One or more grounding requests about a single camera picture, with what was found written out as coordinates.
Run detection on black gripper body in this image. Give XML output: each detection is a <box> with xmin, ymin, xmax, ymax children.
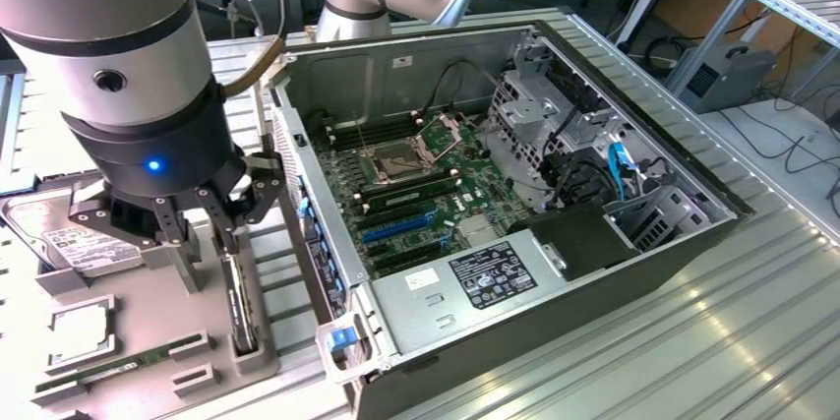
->
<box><xmin>61</xmin><ymin>81</ymin><xmax>252</xmax><ymax>206</ymax></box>

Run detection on black graphics card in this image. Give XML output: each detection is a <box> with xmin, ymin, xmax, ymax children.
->
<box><xmin>219</xmin><ymin>240</ymin><xmax>264</xmax><ymax>357</ymax></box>

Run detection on CPU socket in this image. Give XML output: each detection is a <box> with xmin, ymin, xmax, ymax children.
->
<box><xmin>364</xmin><ymin>142</ymin><xmax>435</xmax><ymax>186</ymax></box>

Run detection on RAM stick with white label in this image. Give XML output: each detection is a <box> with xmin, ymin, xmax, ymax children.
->
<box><xmin>364</xmin><ymin>186</ymin><xmax>427</xmax><ymax>217</ymax></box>

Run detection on grey parts rack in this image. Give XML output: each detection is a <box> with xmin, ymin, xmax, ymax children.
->
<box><xmin>25</xmin><ymin>215</ymin><xmax>284</xmax><ymax>420</ymax></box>

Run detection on silver hard disk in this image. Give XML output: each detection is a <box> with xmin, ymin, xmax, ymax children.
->
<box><xmin>0</xmin><ymin>193</ymin><xmax>145</xmax><ymax>278</ymax></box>

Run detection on blue expansion slot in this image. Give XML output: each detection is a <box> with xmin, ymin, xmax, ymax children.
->
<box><xmin>357</xmin><ymin>212</ymin><xmax>440</xmax><ymax>247</ymax></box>

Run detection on silver socket cover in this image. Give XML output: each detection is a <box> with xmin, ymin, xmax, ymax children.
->
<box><xmin>412</xmin><ymin>113</ymin><xmax>464</xmax><ymax>165</ymax></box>

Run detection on blue case latch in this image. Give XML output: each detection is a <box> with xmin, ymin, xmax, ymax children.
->
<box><xmin>325</xmin><ymin>326</ymin><xmax>360</xmax><ymax>353</ymax></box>

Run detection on silver CPU chip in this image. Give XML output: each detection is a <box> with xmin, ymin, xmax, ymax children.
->
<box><xmin>48</xmin><ymin>304</ymin><xmax>111</xmax><ymax>360</ymax></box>

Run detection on green motherboard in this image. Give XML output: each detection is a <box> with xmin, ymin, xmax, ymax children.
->
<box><xmin>307</xmin><ymin>109</ymin><xmax>547</xmax><ymax>278</ymax></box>

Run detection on green RAM stick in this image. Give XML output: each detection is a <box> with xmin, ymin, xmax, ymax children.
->
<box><xmin>32</xmin><ymin>333</ymin><xmax>205</xmax><ymax>390</ymax></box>

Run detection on silver chipset heatsink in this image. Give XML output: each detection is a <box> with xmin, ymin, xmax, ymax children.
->
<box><xmin>459</xmin><ymin>215</ymin><xmax>507</xmax><ymax>240</ymax></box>

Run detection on silver power supply unit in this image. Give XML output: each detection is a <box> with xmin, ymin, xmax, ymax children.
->
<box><xmin>364</xmin><ymin>227</ymin><xmax>572</xmax><ymax>360</ymax></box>

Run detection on silver metal drive cage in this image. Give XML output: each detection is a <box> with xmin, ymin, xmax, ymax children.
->
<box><xmin>488</xmin><ymin>29</ymin><xmax>657</xmax><ymax>214</ymax></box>

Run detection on black plastic shroud box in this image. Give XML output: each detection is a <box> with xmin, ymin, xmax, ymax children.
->
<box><xmin>508</xmin><ymin>203</ymin><xmax>644</xmax><ymax>283</ymax></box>

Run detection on open black PC case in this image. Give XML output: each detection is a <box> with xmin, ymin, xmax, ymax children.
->
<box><xmin>259</xmin><ymin>19</ymin><xmax>756</xmax><ymax>420</ymax></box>

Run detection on wrist camera with black bracket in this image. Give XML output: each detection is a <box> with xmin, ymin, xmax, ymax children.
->
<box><xmin>67</xmin><ymin>178</ymin><xmax>165</xmax><ymax>247</ymax></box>

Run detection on black looped case wire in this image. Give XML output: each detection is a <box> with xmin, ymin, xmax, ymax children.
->
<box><xmin>424</xmin><ymin>60</ymin><xmax>492</xmax><ymax>115</ymax></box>

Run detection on black wire bundle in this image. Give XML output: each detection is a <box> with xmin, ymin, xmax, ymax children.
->
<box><xmin>544</xmin><ymin>149</ymin><xmax>619</xmax><ymax>214</ymax></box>

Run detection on blue SATA wire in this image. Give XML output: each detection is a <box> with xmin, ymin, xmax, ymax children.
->
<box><xmin>608</xmin><ymin>142</ymin><xmax>635</xmax><ymax>205</ymax></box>

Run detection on silver disk bay bracket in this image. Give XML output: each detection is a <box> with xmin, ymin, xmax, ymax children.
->
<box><xmin>603</xmin><ymin>178</ymin><xmax>740</xmax><ymax>254</ymax></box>

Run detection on grey computer tower with handle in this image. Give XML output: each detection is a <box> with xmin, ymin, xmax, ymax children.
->
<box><xmin>675</xmin><ymin>43</ymin><xmax>780</xmax><ymax>114</ymax></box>

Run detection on black floor cables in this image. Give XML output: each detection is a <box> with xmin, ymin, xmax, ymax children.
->
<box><xmin>713</xmin><ymin>94</ymin><xmax>840</xmax><ymax>173</ymax></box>

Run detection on aluminium slat frame table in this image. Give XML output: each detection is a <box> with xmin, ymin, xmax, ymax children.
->
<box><xmin>668</xmin><ymin>0</ymin><xmax>840</xmax><ymax>96</ymax></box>

